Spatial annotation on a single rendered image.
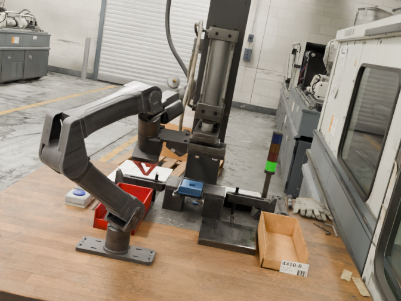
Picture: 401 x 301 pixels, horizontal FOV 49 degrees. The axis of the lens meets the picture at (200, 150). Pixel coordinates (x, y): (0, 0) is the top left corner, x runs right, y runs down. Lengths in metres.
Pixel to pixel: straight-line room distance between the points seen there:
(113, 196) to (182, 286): 0.27
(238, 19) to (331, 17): 9.28
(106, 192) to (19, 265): 0.26
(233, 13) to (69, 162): 0.79
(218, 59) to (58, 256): 0.73
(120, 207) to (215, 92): 0.51
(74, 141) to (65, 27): 10.81
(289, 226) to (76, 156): 0.79
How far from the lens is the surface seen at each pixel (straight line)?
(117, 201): 1.10
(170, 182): 1.52
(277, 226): 1.49
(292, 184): 4.64
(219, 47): 1.41
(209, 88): 1.42
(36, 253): 1.19
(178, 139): 1.13
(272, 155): 1.63
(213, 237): 1.32
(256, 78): 10.65
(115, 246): 1.17
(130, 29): 11.07
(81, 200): 1.44
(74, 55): 11.63
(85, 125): 0.96
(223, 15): 1.49
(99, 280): 1.09
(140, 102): 1.04
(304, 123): 4.51
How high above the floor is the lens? 1.47
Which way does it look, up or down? 14 degrees down
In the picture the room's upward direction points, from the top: 10 degrees clockwise
